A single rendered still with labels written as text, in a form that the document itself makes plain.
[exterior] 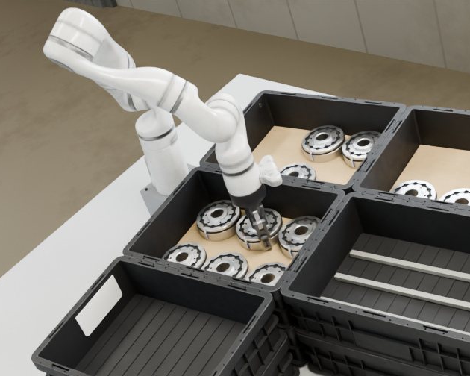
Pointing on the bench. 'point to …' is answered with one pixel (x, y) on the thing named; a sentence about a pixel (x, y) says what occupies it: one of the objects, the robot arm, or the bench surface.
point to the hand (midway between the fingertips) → (263, 234)
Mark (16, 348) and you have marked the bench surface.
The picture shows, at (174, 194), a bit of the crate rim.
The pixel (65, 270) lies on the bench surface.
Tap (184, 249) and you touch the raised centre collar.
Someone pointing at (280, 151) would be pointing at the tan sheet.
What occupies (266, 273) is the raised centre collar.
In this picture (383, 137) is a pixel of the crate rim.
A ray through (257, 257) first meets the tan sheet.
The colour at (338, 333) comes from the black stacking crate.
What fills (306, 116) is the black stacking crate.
